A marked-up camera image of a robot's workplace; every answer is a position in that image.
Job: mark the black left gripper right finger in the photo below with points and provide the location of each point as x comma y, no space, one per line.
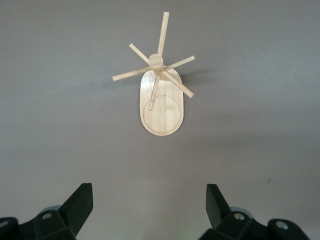
220,212

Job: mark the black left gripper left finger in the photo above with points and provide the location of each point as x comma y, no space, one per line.
75,212

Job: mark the wooden cup rack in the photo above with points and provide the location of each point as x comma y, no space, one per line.
162,120

